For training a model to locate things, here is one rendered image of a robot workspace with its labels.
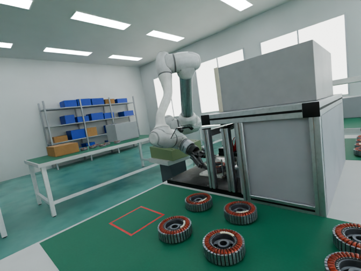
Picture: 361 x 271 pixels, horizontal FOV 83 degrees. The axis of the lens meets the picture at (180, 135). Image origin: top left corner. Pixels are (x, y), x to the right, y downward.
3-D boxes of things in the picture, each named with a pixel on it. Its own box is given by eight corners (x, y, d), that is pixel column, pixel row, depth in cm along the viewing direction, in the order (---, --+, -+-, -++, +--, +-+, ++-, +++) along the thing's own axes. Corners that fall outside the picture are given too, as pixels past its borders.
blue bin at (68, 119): (60, 125, 640) (59, 116, 637) (70, 123, 660) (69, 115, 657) (66, 123, 612) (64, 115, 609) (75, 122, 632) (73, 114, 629)
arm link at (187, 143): (178, 152, 129) (184, 157, 126) (181, 140, 125) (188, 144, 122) (187, 149, 136) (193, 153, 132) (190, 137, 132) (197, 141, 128)
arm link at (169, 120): (159, 138, 198) (156, 116, 194) (178, 135, 200) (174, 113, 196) (160, 141, 182) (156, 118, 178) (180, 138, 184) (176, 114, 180)
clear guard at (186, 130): (170, 138, 112) (168, 128, 111) (197, 131, 129) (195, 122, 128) (221, 137, 89) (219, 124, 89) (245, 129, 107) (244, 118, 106)
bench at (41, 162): (34, 205, 329) (23, 160, 320) (143, 165, 486) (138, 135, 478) (50, 219, 267) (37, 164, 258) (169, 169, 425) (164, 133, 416)
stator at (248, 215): (222, 211, 77) (220, 201, 77) (251, 207, 77) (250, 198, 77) (228, 227, 66) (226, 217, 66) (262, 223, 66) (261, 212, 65)
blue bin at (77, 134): (67, 140, 652) (65, 131, 649) (80, 137, 683) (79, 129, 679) (72, 139, 624) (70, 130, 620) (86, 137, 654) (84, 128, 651)
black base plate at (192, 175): (167, 183, 118) (166, 179, 117) (224, 155, 164) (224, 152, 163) (243, 198, 85) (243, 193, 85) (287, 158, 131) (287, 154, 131)
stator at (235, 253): (238, 273, 48) (236, 258, 47) (196, 259, 54) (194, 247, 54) (250, 244, 57) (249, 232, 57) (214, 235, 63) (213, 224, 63)
